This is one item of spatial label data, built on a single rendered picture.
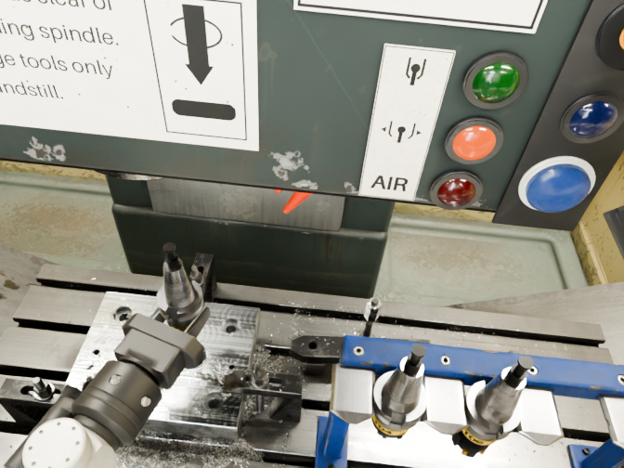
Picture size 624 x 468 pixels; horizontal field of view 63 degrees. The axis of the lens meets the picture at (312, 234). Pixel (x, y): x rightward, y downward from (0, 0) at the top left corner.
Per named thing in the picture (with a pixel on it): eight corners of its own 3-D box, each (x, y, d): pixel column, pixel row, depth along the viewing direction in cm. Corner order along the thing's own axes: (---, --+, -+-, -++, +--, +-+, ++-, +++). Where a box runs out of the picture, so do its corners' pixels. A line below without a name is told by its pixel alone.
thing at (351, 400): (373, 427, 59) (375, 424, 59) (328, 422, 59) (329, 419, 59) (374, 372, 64) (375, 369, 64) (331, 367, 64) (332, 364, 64)
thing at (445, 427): (469, 437, 59) (471, 435, 59) (422, 433, 59) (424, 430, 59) (461, 382, 64) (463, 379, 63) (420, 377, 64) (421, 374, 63)
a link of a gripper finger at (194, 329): (206, 315, 78) (184, 347, 74) (204, 303, 76) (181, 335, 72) (215, 318, 78) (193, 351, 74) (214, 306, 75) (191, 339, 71)
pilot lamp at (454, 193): (471, 213, 27) (484, 181, 26) (430, 208, 28) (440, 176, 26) (470, 204, 28) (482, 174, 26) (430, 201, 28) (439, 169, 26)
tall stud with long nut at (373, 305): (371, 344, 102) (383, 307, 93) (358, 344, 102) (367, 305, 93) (372, 333, 104) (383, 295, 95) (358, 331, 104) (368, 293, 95)
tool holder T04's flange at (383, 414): (423, 387, 64) (428, 377, 62) (421, 435, 60) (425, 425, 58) (373, 376, 65) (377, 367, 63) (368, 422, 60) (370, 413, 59)
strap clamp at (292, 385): (299, 422, 91) (304, 383, 80) (226, 414, 91) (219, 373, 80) (301, 405, 93) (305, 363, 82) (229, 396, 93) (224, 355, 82)
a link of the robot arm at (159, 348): (202, 331, 68) (149, 409, 60) (209, 368, 75) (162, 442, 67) (123, 298, 71) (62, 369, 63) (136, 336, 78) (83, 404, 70)
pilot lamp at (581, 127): (607, 145, 24) (631, 104, 22) (559, 140, 24) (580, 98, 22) (603, 137, 24) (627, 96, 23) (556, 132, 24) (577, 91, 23)
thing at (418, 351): (420, 361, 56) (427, 344, 53) (419, 375, 55) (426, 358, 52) (405, 357, 56) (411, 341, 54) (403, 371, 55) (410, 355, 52)
